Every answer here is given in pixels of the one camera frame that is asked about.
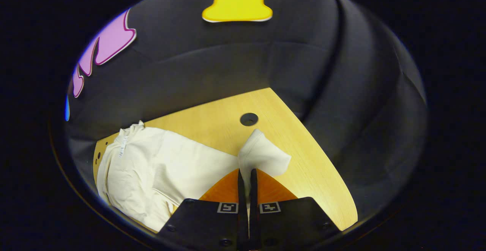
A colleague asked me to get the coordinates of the white long-sleeved garment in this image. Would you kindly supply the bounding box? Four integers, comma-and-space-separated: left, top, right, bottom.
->
96, 120, 292, 232

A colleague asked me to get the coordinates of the black backdrop cloth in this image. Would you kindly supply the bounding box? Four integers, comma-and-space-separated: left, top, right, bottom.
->
65, 0, 428, 221

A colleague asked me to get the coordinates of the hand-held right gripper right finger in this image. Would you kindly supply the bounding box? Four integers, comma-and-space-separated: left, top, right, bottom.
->
249, 169, 340, 250

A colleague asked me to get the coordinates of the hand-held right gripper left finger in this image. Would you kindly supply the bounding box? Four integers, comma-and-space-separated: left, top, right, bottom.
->
158, 169, 249, 251

